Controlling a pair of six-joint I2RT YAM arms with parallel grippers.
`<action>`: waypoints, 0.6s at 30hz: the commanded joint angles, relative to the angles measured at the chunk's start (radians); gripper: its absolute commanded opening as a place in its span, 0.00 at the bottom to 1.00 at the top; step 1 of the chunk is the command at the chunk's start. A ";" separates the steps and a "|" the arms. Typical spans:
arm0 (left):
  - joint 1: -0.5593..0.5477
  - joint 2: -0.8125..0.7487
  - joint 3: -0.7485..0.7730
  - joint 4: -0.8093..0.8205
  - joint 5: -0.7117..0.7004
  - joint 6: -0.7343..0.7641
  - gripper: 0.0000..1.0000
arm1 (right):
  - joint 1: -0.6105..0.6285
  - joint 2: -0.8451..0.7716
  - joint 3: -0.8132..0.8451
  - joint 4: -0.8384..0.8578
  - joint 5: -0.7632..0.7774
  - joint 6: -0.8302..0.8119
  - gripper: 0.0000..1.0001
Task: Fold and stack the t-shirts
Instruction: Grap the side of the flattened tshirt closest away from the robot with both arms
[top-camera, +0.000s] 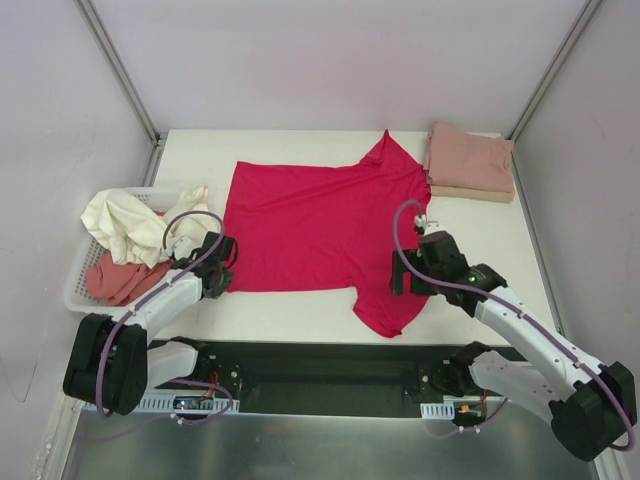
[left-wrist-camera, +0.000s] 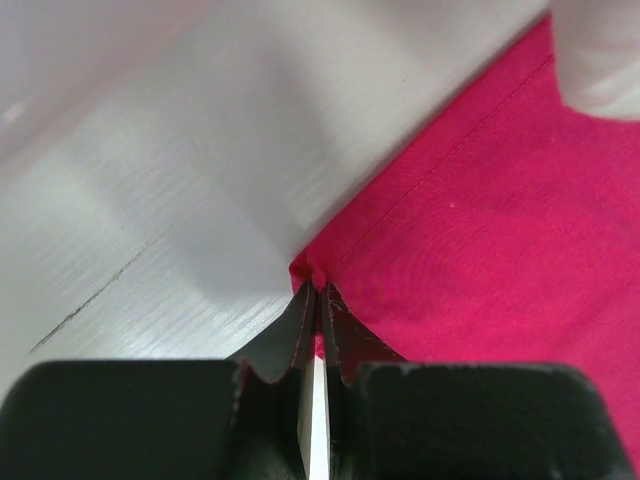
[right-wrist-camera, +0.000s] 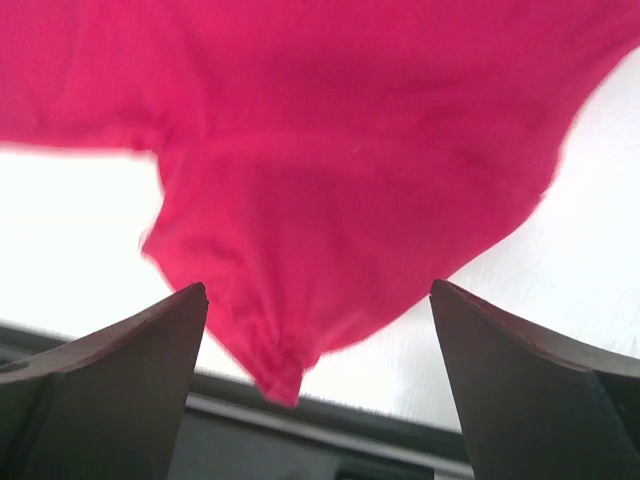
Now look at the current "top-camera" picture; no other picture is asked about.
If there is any cream white t shirt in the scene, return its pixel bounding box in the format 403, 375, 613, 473
81, 186, 219, 268

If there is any magenta t shirt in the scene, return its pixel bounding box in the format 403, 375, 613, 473
224, 133, 431, 338

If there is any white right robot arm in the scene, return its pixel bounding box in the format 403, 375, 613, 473
391, 230, 637, 461

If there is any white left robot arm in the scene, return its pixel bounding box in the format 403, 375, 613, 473
62, 232, 239, 416

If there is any folded tan t shirt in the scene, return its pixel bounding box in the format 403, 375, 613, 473
430, 185, 516, 204

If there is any dusty red t shirt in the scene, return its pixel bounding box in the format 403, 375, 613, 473
86, 253, 171, 306

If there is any folded pink t shirt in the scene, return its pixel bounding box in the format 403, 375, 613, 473
424, 122, 515, 197

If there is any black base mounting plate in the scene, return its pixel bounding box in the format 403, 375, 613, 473
152, 337, 506, 416

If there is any white plastic laundry basket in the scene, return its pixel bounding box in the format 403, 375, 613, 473
64, 187, 180, 315

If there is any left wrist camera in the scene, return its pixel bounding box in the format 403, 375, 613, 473
169, 236, 198, 260

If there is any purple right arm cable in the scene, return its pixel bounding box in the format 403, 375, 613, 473
392, 200, 639, 451

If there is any aluminium front rail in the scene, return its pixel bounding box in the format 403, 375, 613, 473
62, 349, 601, 401

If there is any left slotted cable duct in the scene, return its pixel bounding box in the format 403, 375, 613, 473
133, 393, 240, 415

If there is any slotted cable duct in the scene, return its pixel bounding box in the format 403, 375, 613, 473
419, 401, 456, 421
133, 393, 240, 415

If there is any right slotted cable duct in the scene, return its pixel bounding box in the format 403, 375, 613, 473
419, 401, 456, 421

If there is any right aluminium frame post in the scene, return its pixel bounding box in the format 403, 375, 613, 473
504, 0, 606, 141

